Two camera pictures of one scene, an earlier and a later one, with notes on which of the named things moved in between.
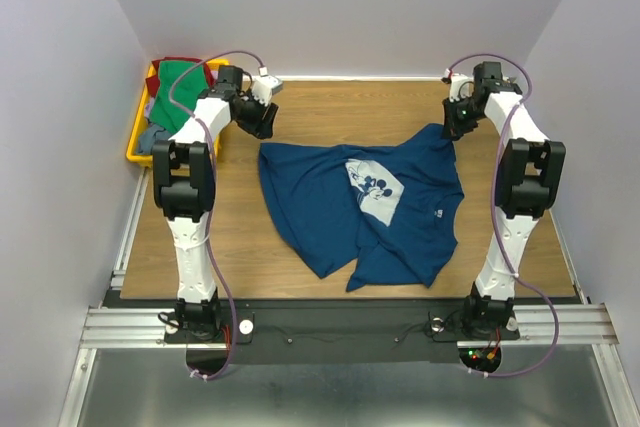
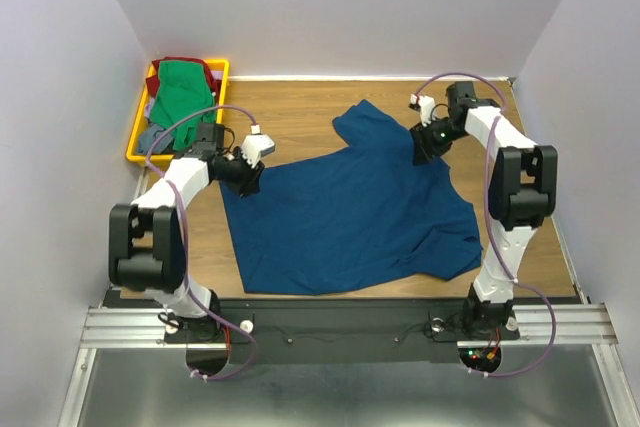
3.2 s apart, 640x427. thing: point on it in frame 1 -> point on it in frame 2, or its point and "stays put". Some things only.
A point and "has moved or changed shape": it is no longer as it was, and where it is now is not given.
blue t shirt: (387, 214) has moved or changed shape
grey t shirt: (148, 135) stays put
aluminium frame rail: (120, 328) stays put
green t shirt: (185, 92) stays put
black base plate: (347, 332) stays put
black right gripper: (451, 126) -> (424, 147)
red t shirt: (152, 82) stays put
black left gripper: (263, 127) -> (250, 183)
